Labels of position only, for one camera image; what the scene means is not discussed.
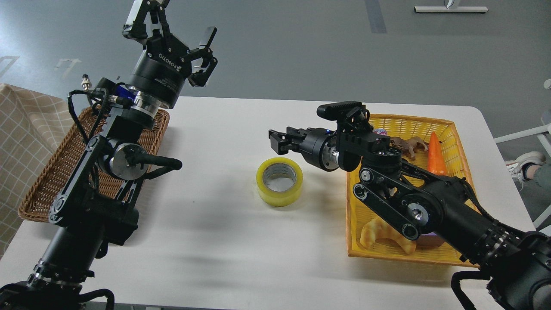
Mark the purple soda can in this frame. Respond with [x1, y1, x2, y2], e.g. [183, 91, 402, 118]
[373, 128, 388, 136]

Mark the white sneaker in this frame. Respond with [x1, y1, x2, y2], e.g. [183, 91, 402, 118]
[505, 151, 546, 181]

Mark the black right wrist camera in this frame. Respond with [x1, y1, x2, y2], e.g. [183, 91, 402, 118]
[316, 101, 364, 121]

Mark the yellow tape roll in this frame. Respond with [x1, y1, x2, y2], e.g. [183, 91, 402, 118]
[256, 157, 303, 207]

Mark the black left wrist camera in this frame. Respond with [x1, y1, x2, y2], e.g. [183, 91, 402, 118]
[96, 77, 136, 106]

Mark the toy croissant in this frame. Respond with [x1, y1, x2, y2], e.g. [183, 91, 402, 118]
[359, 216, 417, 254]

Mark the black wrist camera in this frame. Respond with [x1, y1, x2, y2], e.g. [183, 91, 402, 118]
[316, 101, 364, 121]
[96, 77, 136, 106]

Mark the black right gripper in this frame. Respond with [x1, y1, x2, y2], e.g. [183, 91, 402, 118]
[268, 127, 339, 171]

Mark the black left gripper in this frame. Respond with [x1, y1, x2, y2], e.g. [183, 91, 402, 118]
[122, 0, 218, 109]

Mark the orange toy carrot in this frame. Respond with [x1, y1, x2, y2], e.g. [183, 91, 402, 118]
[427, 132, 448, 175]

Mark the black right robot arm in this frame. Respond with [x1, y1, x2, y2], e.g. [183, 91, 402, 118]
[268, 101, 551, 310]

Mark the brown wicker basket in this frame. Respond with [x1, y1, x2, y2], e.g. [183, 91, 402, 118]
[18, 108, 170, 223]

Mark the purple foam block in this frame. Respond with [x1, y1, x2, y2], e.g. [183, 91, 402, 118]
[416, 232, 445, 247]

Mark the beige checkered cloth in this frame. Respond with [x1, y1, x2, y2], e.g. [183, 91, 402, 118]
[0, 83, 73, 255]

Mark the brown toy animal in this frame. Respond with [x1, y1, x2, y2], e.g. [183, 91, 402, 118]
[390, 136, 429, 160]

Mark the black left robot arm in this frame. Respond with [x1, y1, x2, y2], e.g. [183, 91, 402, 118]
[1, 0, 218, 310]

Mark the yellow plastic basket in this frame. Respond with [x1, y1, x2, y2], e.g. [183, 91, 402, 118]
[342, 114, 496, 267]

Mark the white chair leg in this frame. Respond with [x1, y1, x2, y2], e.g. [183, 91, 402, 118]
[494, 110, 551, 144]

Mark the white desk base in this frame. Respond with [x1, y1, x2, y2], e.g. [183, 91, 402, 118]
[414, 0, 489, 14]

